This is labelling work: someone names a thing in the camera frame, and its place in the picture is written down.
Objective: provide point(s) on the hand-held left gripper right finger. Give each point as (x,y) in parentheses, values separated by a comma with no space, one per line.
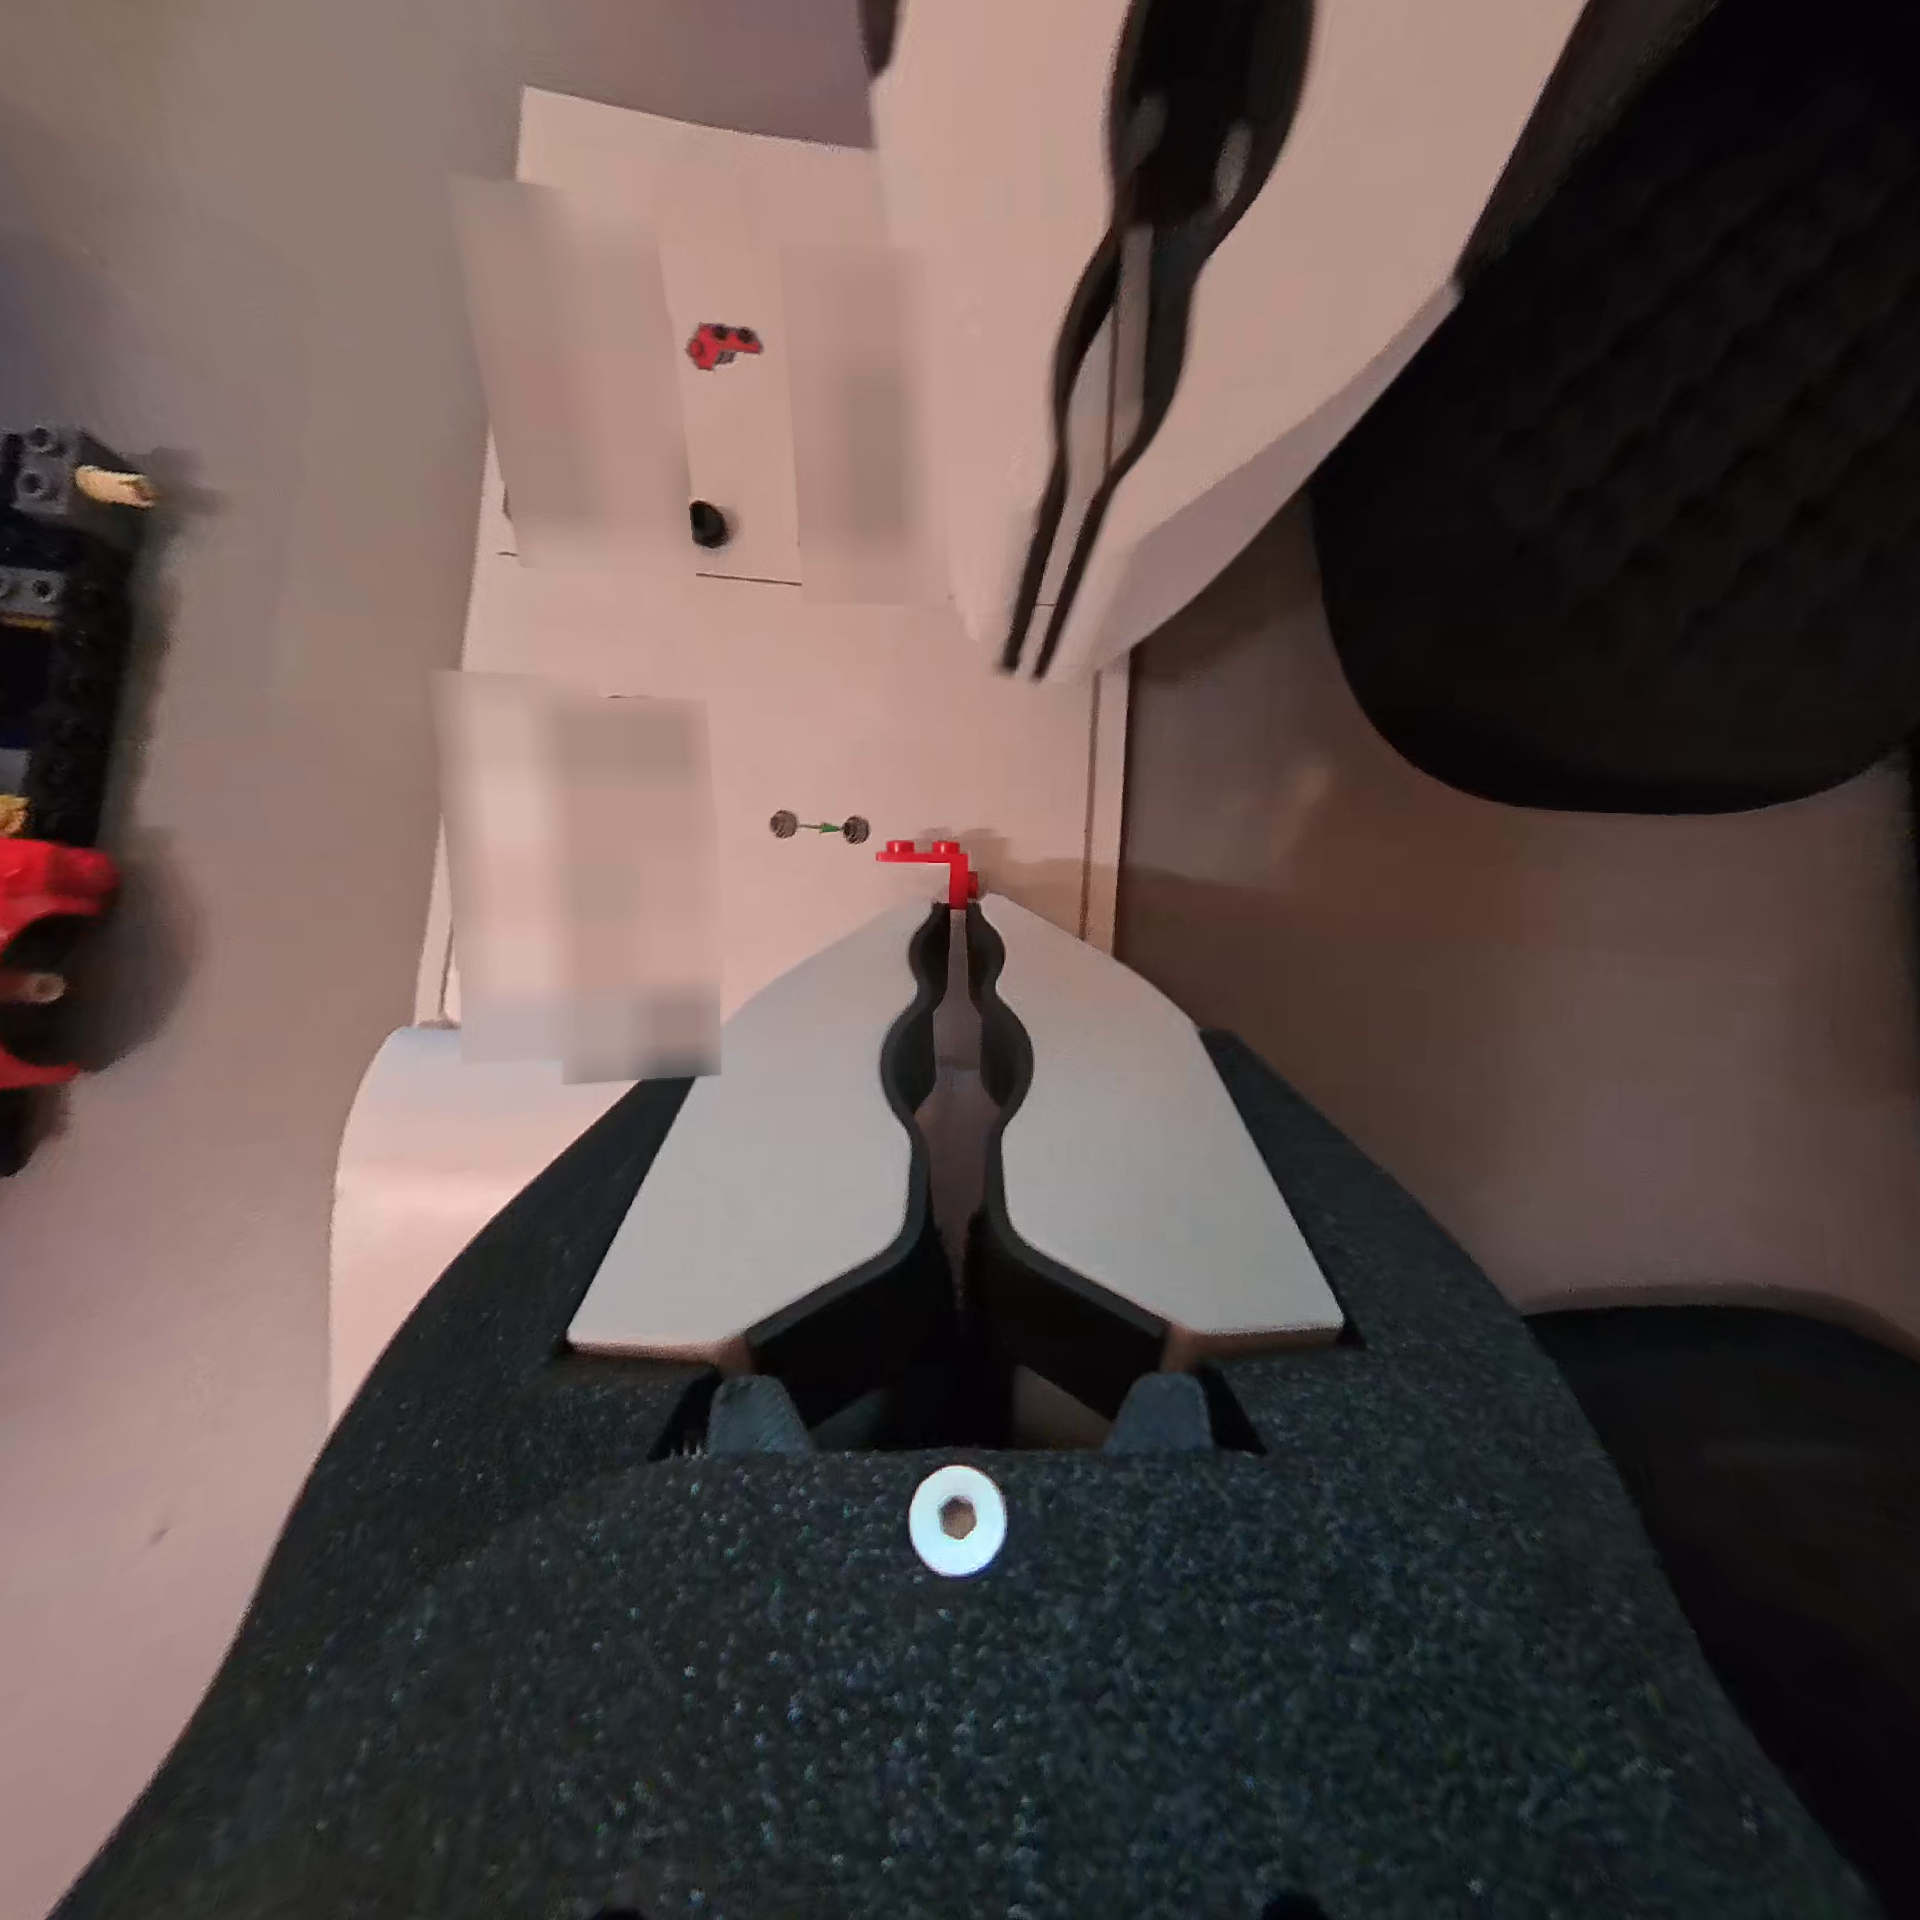
(1157,1184)

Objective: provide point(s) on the red and black lego car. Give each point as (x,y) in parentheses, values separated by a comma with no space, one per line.
(58,902)

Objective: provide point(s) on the small round black lego piece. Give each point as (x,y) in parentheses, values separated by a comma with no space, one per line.
(707,521)

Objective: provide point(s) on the black rounded object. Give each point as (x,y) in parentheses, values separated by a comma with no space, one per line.
(1773,1498)
(1651,600)

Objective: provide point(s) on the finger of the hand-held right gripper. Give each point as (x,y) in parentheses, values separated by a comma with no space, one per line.
(991,226)
(1352,226)

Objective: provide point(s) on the red angled lego piece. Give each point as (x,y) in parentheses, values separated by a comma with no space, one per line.
(930,856)

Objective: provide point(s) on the lego instruction booklet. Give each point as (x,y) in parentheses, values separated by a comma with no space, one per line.
(903,749)

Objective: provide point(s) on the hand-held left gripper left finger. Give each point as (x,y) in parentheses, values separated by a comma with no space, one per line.
(767,1184)

